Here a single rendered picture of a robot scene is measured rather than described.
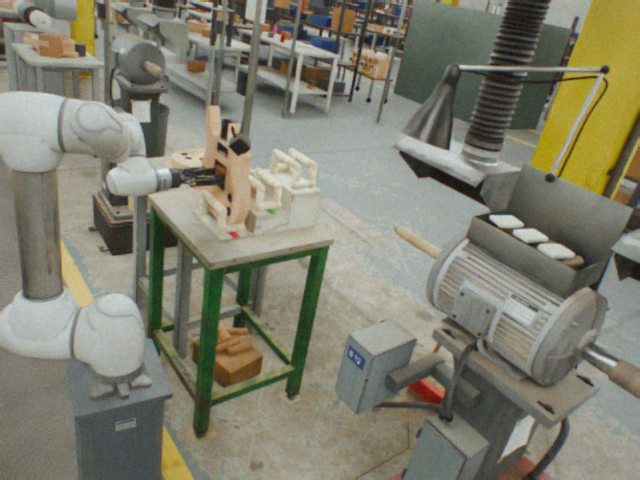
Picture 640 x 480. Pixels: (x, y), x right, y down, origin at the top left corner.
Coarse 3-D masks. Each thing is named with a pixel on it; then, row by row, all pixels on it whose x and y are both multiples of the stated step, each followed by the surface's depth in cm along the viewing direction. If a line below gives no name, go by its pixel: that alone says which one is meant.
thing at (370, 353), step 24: (360, 336) 127; (384, 336) 128; (408, 336) 130; (360, 360) 125; (384, 360) 125; (408, 360) 133; (336, 384) 134; (360, 384) 126; (360, 408) 129; (432, 408) 132
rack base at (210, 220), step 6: (192, 210) 213; (198, 210) 214; (198, 216) 209; (204, 216) 210; (210, 216) 211; (204, 222) 205; (210, 222) 206; (216, 222) 207; (210, 228) 201; (216, 228) 202; (246, 228) 207; (216, 234) 198; (222, 234) 199; (228, 234) 199; (240, 234) 201; (246, 234) 202; (252, 234) 203; (222, 240) 196; (228, 240) 197
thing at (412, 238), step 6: (402, 228) 154; (402, 234) 153; (408, 234) 152; (414, 234) 151; (408, 240) 152; (414, 240) 150; (420, 240) 149; (420, 246) 148; (426, 246) 147; (432, 246) 146; (426, 252) 147; (432, 252) 145; (438, 252) 144
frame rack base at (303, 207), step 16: (272, 176) 219; (288, 176) 222; (272, 192) 218; (288, 192) 208; (304, 192) 209; (320, 192) 214; (288, 208) 210; (304, 208) 213; (288, 224) 212; (304, 224) 218
